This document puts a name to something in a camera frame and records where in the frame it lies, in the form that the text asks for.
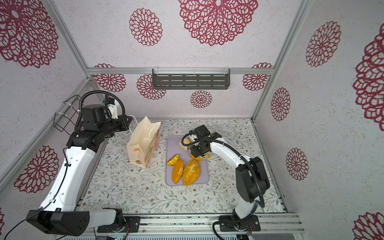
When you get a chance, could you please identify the large sesame bread loaf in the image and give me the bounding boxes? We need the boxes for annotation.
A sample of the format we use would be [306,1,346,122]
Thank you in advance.
[183,160,201,186]

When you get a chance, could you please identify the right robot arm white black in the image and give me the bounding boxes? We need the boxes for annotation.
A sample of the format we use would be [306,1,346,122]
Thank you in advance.
[181,125,270,220]

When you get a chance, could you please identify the orange elongated bread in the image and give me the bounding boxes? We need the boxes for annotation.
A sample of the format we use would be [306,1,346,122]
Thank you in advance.
[172,160,184,184]

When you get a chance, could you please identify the printed paper bag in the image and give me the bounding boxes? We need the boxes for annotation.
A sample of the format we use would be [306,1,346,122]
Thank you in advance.
[127,117,161,169]

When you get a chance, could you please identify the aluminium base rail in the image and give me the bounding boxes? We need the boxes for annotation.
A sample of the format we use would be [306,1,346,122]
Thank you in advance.
[53,213,305,236]

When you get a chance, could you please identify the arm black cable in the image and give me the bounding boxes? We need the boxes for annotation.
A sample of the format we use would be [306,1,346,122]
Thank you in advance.
[180,131,266,240]
[2,146,71,233]

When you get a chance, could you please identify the black wire wall rack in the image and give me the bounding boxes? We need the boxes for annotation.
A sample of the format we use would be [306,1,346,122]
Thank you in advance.
[53,95,81,136]

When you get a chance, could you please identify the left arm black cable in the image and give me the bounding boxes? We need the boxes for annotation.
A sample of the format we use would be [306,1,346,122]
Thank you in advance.
[2,146,71,233]

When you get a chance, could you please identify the round pale bread bun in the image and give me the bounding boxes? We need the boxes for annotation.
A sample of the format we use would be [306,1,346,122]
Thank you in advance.
[179,138,192,151]

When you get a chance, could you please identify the floral table mat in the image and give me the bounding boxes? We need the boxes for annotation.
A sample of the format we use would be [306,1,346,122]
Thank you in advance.
[76,119,286,214]

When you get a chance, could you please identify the grey wall shelf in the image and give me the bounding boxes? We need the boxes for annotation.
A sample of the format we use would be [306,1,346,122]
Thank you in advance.
[152,68,231,90]

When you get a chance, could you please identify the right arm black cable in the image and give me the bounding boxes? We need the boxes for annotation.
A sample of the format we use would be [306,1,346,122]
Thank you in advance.
[180,131,266,240]

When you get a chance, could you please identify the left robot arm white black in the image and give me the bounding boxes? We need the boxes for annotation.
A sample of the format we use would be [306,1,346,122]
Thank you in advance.
[26,93,133,236]

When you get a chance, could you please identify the oval golden bread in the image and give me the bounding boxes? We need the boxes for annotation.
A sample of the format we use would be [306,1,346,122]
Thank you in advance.
[190,153,210,162]

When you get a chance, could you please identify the lavender tray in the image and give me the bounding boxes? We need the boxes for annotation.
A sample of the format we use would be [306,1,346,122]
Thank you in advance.
[165,135,209,187]

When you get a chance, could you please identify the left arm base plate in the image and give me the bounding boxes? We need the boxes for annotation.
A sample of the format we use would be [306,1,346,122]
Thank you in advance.
[97,217,141,233]

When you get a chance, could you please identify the small yellow croissant piece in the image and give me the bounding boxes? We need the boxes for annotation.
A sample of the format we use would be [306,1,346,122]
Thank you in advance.
[167,155,180,166]

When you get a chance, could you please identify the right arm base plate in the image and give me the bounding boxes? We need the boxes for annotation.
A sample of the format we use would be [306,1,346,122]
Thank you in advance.
[219,215,261,232]

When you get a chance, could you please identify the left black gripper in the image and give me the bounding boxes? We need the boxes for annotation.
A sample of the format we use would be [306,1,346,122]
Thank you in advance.
[99,114,133,139]

